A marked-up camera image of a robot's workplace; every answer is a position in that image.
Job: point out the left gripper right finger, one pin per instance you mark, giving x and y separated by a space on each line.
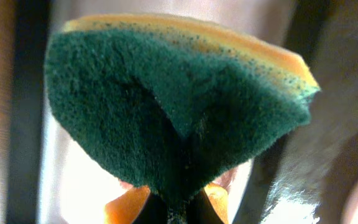
200 210

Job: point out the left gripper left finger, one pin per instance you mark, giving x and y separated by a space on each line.
154 211

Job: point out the green and yellow sponge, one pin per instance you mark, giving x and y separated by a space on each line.
168 103

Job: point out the small black water tray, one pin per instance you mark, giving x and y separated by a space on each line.
51 179

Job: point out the large brown serving tray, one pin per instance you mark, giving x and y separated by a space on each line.
307 176

